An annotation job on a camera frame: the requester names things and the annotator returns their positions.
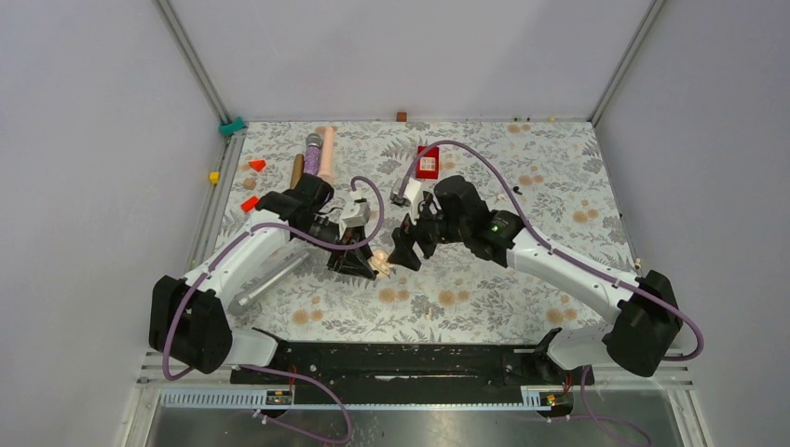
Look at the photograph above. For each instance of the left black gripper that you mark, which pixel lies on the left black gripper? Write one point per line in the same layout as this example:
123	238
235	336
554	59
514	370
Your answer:
354	261

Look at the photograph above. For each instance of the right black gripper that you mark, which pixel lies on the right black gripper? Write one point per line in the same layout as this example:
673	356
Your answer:
404	238

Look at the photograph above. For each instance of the beige earbud charging case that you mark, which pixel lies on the beige earbud charging case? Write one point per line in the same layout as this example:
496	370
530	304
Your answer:
379	263

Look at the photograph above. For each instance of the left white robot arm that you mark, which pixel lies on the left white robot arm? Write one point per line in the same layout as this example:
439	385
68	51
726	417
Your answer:
189	315

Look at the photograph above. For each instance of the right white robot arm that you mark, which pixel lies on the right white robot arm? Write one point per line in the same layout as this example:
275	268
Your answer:
639	318

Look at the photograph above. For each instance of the red small box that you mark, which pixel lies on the red small box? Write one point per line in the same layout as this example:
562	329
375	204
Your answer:
428	165

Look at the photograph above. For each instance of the pink microphone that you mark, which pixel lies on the pink microphone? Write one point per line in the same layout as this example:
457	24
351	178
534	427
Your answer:
326	167

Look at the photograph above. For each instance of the brown microphone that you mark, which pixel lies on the brown microphone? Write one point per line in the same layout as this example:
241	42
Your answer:
298	170

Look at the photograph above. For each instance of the red flat block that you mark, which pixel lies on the red flat block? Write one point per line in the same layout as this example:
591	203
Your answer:
250	204

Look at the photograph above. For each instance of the silver microphone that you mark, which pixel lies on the silver microphone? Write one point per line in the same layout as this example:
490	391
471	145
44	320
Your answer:
252	293

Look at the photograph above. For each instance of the purple glitter microphone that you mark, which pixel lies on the purple glitter microphone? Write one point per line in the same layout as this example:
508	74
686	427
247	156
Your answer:
312	154

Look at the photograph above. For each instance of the red triangular block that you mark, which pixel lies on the red triangular block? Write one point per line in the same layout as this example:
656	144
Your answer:
257	165

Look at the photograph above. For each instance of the floral patterned table mat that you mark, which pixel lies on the floral patterned table mat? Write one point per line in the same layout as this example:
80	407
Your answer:
566	195

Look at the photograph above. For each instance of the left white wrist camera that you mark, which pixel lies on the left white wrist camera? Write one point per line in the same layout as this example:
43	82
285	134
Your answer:
356	212

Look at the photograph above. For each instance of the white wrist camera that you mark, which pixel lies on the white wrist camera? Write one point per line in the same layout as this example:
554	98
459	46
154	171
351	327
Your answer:
356	212
410	198

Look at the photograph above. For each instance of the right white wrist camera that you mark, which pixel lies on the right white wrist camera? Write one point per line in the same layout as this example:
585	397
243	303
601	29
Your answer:
410	198

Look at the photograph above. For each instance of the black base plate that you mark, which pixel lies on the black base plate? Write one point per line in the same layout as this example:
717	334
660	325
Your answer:
389	374

